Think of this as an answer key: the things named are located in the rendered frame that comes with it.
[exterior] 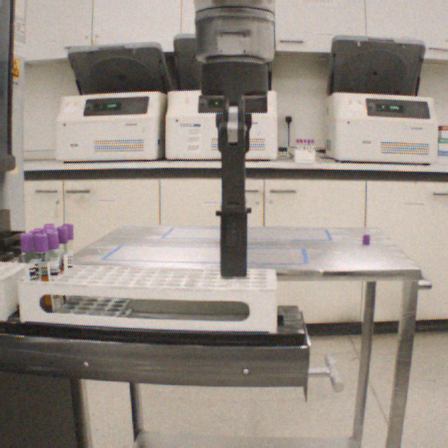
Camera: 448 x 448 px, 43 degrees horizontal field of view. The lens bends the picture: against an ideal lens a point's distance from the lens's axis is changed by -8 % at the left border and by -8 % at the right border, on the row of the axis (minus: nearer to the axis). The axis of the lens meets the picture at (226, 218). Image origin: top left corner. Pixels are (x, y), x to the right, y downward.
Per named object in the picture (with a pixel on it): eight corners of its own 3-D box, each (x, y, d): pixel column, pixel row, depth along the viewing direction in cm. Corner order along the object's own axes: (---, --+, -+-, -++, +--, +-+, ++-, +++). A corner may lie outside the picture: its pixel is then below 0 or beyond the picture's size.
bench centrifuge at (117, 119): (53, 164, 300) (55, 43, 292) (88, 159, 362) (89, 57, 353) (156, 162, 296) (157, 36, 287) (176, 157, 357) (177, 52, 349)
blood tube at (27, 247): (28, 327, 66) (17, 235, 64) (35, 323, 68) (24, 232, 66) (39, 329, 66) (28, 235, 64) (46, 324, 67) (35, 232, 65)
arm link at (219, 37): (190, 8, 60) (189, 61, 61) (276, 7, 60) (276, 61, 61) (198, 23, 69) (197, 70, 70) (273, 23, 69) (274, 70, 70)
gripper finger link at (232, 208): (240, 198, 67) (240, 201, 64) (240, 244, 67) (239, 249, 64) (227, 198, 67) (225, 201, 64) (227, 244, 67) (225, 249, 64)
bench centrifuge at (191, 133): (164, 162, 297) (165, 27, 287) (179, 157, 358) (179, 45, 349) (278, 162, 294) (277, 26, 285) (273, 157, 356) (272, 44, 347)
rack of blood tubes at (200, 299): (19, 332, 66) (14, 281, 65) (46, 309, 76) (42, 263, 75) (276, 343, 64) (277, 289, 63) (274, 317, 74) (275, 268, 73)
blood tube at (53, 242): (48, 321, 69) (43, 231, 67) (59, 319, 70) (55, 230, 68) (52, 325, 67) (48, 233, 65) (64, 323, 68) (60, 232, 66)
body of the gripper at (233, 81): (203, 67, 70) (203, 144, 71) (197, 58, 61) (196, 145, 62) (267, 67, 69) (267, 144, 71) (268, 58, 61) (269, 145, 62)
